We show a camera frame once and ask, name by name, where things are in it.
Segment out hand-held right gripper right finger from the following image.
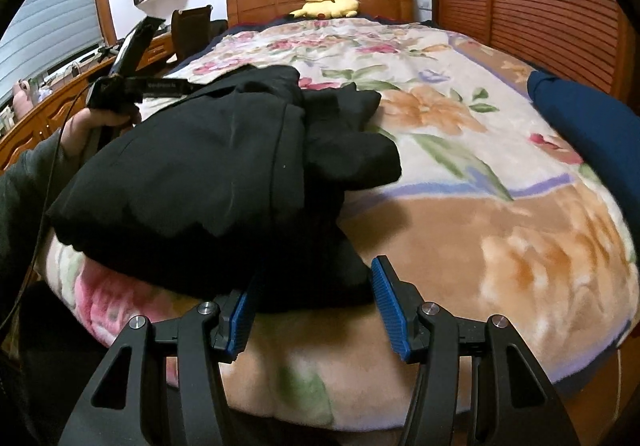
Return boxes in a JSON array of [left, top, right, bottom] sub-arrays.
[[370, 255, 581, 446]]

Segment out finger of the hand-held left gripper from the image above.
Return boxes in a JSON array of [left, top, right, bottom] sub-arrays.
[[143, 78, 201, 99]]

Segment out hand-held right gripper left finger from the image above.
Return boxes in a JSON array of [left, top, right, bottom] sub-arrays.
[[60, 276, 261, 446]]

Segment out black coat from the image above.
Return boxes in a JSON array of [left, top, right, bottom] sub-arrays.
[[47, 64, 403, 314]]

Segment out person's left forearm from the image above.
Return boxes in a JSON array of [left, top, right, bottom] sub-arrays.
[[0, 131, 91, 327]]

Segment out person's left hand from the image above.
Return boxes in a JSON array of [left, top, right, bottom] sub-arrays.
[[64, 107, 144, 159]]

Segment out dark wooden chair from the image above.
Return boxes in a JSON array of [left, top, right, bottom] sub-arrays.
[[170, 6, 228, 64]]

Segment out wooden desk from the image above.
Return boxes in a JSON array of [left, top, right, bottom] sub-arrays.
[[0, 33, 176, 171]]

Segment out window with blinds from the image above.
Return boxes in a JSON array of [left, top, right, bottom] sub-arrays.
[[0, 0, 118, 111]]

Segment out floral blanket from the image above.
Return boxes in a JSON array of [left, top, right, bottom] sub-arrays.
[[42, 18, 636, 432]]

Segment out yellow plush toy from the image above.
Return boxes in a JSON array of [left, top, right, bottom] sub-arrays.
[[289, 0, 361, 20]]

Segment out navy blue cloth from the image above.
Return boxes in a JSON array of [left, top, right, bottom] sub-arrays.
[[527, 70, 640, 221]]

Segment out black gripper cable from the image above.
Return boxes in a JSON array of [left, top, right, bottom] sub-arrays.
[[0, 80, 96, 331]]

